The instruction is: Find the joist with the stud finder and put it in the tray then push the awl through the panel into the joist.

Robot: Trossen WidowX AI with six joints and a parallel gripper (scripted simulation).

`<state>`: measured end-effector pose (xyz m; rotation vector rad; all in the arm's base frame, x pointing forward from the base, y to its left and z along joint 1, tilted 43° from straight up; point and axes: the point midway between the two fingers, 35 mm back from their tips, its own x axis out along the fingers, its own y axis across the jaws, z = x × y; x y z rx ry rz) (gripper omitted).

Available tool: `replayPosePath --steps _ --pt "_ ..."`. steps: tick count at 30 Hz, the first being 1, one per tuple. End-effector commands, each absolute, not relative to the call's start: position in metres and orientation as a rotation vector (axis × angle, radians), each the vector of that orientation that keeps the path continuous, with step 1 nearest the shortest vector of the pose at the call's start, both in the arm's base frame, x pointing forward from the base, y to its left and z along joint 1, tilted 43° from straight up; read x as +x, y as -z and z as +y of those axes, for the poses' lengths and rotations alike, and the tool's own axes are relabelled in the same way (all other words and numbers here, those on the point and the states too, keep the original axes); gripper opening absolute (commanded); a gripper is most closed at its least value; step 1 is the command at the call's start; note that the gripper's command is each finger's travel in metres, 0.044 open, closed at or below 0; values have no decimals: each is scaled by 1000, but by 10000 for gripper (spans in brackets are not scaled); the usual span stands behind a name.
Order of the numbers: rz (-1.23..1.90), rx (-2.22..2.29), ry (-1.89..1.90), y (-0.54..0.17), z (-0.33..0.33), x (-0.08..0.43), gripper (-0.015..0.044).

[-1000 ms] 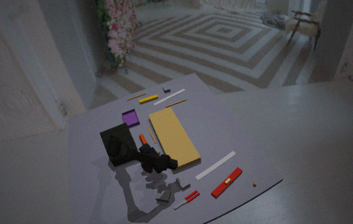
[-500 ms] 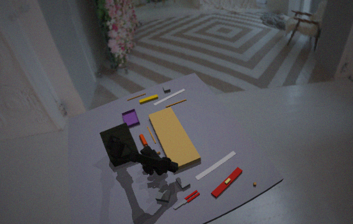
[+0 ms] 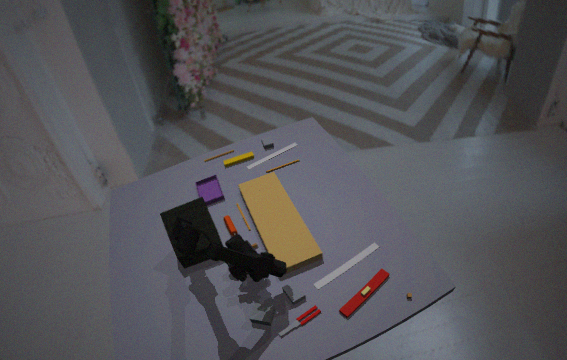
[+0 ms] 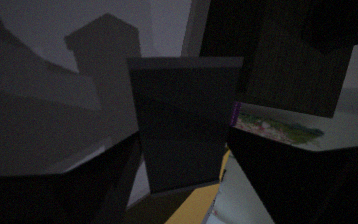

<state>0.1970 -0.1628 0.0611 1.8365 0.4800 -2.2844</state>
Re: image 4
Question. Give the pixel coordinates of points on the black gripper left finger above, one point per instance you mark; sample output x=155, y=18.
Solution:
x=95, y=192

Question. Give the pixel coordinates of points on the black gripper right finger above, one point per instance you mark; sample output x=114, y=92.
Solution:
x=295, y=185

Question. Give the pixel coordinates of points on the tan panel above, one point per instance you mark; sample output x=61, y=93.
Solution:
x=187, y=207

